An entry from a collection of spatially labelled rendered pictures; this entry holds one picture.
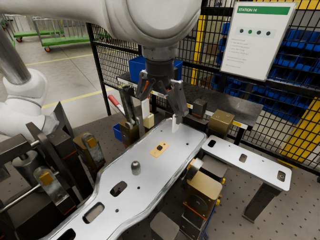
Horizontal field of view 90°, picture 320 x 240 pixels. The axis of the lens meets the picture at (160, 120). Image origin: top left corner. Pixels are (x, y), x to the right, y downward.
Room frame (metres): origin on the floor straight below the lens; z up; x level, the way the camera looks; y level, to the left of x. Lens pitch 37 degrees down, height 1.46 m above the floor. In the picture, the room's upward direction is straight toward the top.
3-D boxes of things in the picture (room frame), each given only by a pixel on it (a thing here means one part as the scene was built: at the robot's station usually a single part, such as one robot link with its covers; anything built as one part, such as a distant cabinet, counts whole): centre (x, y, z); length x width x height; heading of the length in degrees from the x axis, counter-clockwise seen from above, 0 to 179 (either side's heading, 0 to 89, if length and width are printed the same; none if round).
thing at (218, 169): (0.36, -0.21, 0.84); 0.12 x 0.07 x 0.28; 52
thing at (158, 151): (0.42, 0.00, 1.01); 0.08 x 0.04 x 0.01; 142
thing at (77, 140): (0.41, 0.27, 0.88); 0.11 x 0.07 x 0.37; 52
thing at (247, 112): (0.89, -0.11, 1.01); 0.90 x 0.22 x 0.03; 52
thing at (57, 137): (0.37, 0.32, 0.91); 0.07 x 0.05 x 0.42; 52
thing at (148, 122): (0.56, 0.05, 0.88); 0.04 x 0.04 x 0.37; 52
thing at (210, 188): (0.24, -0.14, 0.87); 0.12 x 0.07 x 0.35; 52
